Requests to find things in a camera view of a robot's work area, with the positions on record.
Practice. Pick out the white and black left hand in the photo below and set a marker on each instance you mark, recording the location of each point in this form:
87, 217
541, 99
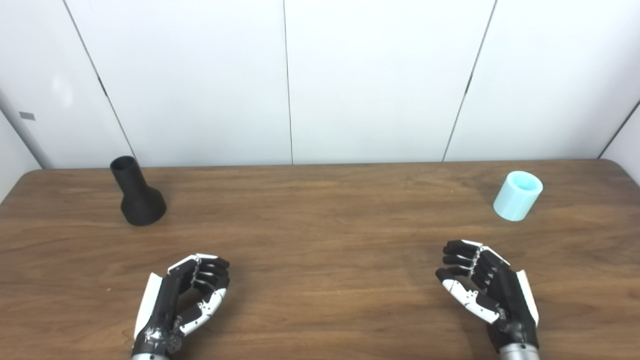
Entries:
162, 305

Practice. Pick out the white and black right hand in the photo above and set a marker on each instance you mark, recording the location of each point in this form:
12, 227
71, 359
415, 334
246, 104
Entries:
507, 295

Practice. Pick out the black funnel-shaped nozzle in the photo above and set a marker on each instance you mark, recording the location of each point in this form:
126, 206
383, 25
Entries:
141, 202

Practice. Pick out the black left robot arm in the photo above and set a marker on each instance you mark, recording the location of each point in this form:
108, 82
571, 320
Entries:
147, 357

